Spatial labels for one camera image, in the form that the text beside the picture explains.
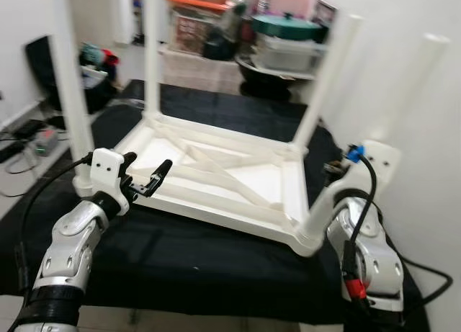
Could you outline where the glossy black bag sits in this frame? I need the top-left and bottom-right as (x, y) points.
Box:
(205, 15), (242, 60)

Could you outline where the black folding chair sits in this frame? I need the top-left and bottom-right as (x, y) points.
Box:
(25, 35), (60, 109)

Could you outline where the red lidded plastic container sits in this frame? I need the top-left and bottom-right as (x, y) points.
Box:
(270, 0), (314, 16)

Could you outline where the beige cloth covered bench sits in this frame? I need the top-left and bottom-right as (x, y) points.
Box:
(160, 48), (246, 95)

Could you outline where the white crumpled plastic bag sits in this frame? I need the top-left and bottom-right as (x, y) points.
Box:
(81, 66), (109, 88)

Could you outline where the black tablecloth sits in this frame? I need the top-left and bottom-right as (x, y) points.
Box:
(0, 80), (431, 329)

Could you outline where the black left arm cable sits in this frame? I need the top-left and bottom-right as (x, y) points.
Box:
(14, 152), (96, 304)

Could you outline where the black power adapter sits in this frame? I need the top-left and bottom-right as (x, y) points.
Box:
(0, 141), (26, 163)
(14, 120), (44, 138)

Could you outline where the orange lidded storage box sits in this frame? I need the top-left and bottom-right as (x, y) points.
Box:
(164, 0), (231, 55)

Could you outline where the green pot with lid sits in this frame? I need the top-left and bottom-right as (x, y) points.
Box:
(252, 14), (325, 41)

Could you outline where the framed picture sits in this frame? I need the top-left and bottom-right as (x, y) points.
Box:
(313, 0), (338, 27)

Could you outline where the grey electronic box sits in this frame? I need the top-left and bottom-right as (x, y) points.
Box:
(32, 127), (58, 156)

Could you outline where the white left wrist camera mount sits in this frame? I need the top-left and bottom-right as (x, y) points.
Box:
(90, 148), (127, 203)

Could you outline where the black wok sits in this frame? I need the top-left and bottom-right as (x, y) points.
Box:
(236, 55), (318, 99)

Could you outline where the white plastic table top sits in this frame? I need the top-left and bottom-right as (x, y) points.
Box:
(72, 112), (325, 257)

